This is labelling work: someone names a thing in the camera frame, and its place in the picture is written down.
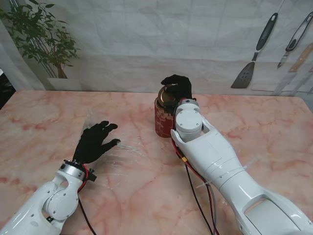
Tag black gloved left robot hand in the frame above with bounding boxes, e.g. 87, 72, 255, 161
74, 120, 121, 164

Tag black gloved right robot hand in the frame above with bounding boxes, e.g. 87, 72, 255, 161
160, 74, 197, 101

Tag brown round canister lid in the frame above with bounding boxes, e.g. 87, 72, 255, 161
157, 84, 178, 106

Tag clear plastic tea bag pouch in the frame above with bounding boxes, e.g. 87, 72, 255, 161
78, 114, 98, 145

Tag red floral tea canister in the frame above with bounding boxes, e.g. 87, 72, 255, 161
154, 96, 177, 138

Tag white wrinkled backdrop cloth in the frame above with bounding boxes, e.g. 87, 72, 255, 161
0, 0, 313, 97

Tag black slotted spatula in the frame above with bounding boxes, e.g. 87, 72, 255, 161
231, 12, 279, 89

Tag black object beside backdrop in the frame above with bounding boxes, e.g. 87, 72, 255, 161
0, 68, 17, 110

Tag green leafy plant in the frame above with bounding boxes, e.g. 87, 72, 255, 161
0, 0, 80, 79

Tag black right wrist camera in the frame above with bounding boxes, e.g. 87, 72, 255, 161
164, 101, 177, 115

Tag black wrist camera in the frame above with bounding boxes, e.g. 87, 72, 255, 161
86, 168, 97, 182
164, 101, 177, 115

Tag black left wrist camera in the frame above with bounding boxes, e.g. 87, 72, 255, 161
86, 168, 97, 182

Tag red black left arm cable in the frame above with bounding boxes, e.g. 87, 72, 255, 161
77, 164, 97, 235

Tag red black arm cable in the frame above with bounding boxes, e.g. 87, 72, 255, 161
77, 164, 97, 235
171, 138, 221, 235

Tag red black right arm cable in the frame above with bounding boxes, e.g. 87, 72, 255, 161
171, 138, 221, 235

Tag black handled peeler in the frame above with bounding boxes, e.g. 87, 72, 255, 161
277, 11, 313, 69

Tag wooden handled knife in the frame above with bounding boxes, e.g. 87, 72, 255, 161
288, 43, 313, 73

